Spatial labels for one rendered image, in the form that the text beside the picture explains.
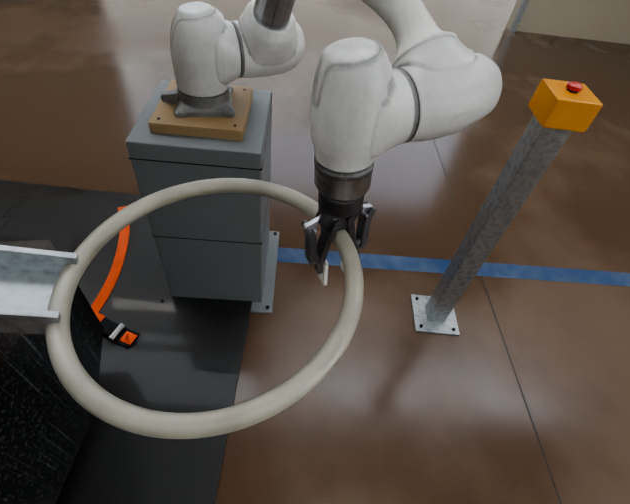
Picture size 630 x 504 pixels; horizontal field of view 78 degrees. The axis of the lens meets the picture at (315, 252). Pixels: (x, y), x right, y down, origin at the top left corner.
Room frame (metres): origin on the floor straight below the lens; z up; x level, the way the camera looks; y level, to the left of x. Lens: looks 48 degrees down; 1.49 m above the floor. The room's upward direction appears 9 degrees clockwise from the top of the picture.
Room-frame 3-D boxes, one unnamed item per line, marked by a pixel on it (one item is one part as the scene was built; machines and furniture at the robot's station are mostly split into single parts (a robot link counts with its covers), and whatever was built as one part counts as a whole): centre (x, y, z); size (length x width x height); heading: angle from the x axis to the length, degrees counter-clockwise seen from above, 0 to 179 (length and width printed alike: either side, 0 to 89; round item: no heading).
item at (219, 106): (1.14, 0.44, 0.86); 0.22 x 0.18 x 0.06; 107
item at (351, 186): (0.50, -0.02, 1.13); 0.09 x 0.09 x 0.06
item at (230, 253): (1.15, 0.42, 0.40); 0.50 x 0.50 x 0.80; 6
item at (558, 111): (1.05, -0.59, 0.54); 0.20 x 0.20 x 1.09; 4
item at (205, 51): (1.15, 0.41, 1.00); 0.18 x 0.16 x 0.22; 122
